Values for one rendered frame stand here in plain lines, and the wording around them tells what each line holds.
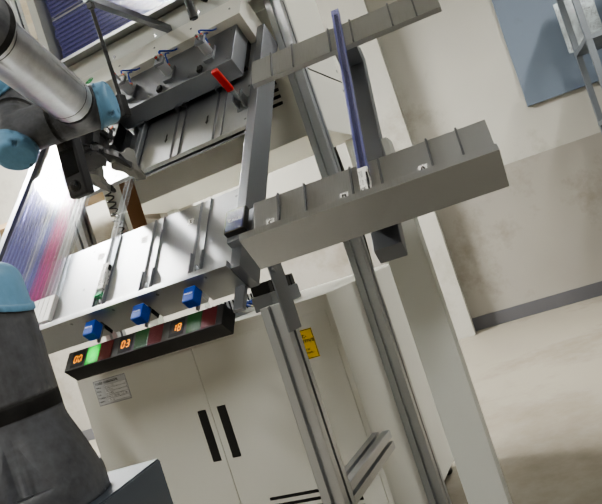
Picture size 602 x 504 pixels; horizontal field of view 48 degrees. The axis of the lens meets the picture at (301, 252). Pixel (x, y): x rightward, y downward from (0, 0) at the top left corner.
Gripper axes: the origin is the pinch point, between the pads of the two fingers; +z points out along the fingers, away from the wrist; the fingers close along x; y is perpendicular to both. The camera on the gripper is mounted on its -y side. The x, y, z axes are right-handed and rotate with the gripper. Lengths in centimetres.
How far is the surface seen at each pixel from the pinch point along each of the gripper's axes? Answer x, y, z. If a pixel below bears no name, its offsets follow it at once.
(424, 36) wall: -28, 227, 215
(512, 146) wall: -56, 160, 260
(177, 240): -16.3, -21.1, -3.1
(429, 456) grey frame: -35, -52, 65
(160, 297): -14.8, -33.3, -5.6
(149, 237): -8.9, -17.4, -2.4
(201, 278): -24.3, -33.1, -6.6
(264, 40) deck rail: -32.0, 30.6, 6.7
